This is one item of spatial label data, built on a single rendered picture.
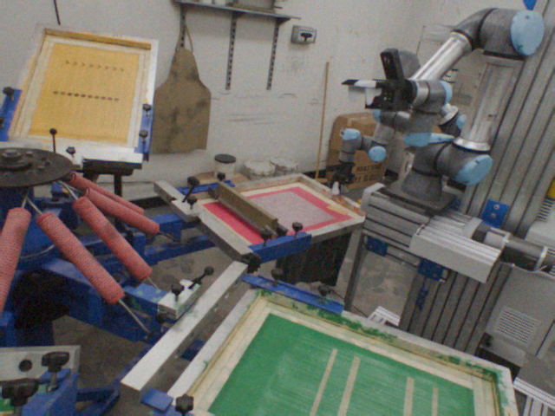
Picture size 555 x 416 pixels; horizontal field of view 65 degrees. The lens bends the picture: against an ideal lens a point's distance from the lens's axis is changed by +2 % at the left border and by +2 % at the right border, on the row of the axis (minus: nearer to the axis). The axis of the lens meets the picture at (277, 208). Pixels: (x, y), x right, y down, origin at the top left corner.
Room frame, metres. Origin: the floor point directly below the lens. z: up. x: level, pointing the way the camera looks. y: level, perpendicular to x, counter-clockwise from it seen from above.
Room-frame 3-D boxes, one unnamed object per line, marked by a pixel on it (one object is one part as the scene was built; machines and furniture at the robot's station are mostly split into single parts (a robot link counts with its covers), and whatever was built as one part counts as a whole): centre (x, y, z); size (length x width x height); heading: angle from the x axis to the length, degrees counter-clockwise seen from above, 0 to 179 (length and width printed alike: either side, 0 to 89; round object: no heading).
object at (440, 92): (1.32, -0.39, 1.65); 0.11 x 0.08 x 0.09; 124
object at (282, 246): (1.47, -0.03, 0.97); 0.30 x 0.05 x 0.07; 133
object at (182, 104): (3.64, 0.93, 1.06); 0.53 x 0.07 x 1.05; 133
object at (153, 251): (1.54, 0.30, 0.89); 1.24 x 0.06 x 0.06; 133
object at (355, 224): (1.84, -0.01, 0.97); 0.79 x 0.58 x 0.04; 133
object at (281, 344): (0.86, -0.12, 1.05); 1.08 x 0.61 x 0.23; 73
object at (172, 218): (1.45, 0.39, 1.02); 0.17 x 0.06 x 0.05; 133
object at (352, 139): (2.08, -0.30, 1.28); 0.09 x 0.08 x 0.11; 95
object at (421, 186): (1.57, -0.53, 1.31); 0.15 x 0.15 x 0.10
